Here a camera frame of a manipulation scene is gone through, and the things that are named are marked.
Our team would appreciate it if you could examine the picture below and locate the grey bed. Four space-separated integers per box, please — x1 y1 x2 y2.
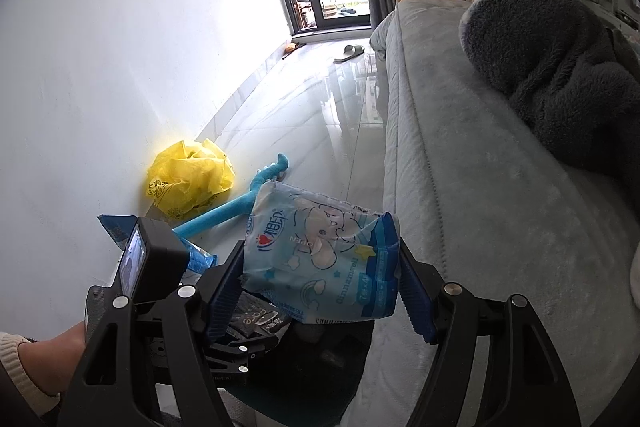
370 0 640 427

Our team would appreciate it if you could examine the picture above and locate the black mesh trash bin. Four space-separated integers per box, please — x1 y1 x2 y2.
82 284 376 427

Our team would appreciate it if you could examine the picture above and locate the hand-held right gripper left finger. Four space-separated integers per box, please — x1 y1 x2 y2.
56 247 247 427

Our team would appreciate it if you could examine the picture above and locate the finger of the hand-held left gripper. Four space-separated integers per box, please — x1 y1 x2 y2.
205 338 283 375

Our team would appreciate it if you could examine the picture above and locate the grey fleece blanket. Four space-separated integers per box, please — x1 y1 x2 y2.
458 0 640 180

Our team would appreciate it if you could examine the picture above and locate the person's left forearm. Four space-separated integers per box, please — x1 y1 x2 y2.
0 321 88 427

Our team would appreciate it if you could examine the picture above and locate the black snack packet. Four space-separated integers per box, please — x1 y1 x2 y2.
225 293 292 343

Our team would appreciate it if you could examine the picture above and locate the grey slipper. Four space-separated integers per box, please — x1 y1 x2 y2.
334 45 370 64

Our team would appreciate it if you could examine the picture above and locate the yellow plastic bag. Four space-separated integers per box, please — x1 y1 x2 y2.
146 139 236 220

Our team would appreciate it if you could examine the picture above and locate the blue tissue packet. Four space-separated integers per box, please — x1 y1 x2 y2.
239 181 402 325

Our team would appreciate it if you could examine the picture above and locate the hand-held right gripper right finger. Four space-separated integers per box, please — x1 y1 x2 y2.
397 241 583 427

